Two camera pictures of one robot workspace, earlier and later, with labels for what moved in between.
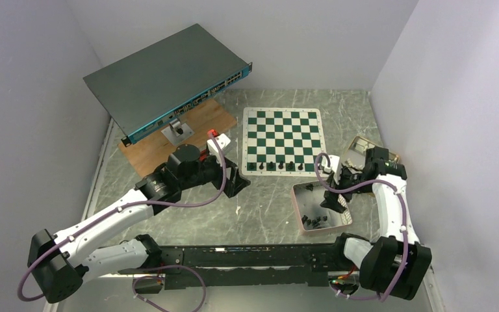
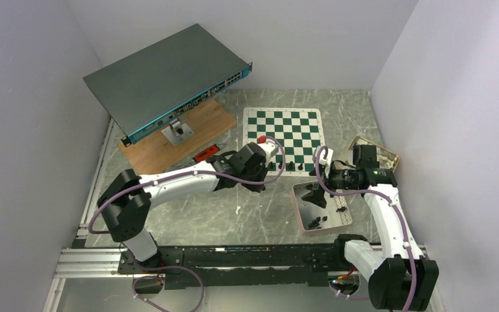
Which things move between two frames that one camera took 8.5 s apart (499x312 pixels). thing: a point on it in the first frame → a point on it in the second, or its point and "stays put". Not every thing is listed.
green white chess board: (281, 142) stays put
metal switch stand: (177, 131) stays put
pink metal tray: (312, 216) stays put
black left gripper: (235, 182) → (253, 187)
